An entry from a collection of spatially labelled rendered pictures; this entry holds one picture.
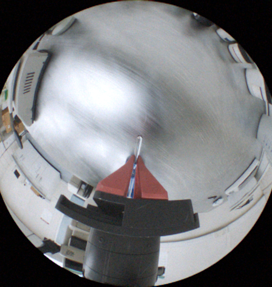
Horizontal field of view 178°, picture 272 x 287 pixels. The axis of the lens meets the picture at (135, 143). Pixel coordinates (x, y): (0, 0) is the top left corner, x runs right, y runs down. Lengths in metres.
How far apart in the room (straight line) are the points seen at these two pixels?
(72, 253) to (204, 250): 1.18
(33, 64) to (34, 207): 3.17
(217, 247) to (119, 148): 1.28
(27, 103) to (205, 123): 0.36
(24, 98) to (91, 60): 0.17
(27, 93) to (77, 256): 0.90
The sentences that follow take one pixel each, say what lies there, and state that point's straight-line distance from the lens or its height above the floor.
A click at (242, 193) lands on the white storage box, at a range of 0.82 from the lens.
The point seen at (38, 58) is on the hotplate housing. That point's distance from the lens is 0.23.
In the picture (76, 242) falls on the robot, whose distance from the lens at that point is 0.87.
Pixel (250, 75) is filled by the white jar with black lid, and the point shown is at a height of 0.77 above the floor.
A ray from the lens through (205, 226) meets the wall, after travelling 1.23.
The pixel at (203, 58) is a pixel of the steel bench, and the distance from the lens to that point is 0.16.
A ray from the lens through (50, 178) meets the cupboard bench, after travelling 2.63.
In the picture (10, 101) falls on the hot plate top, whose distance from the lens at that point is 0.24.
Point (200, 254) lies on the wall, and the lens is 1.33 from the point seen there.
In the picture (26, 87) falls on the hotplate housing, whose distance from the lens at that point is 0.24.
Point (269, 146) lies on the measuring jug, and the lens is 0.37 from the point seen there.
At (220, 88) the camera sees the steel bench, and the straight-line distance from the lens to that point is 0.17.
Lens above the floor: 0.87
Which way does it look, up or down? 56 degrees down
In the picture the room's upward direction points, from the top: 171 degrees counter-clockwise
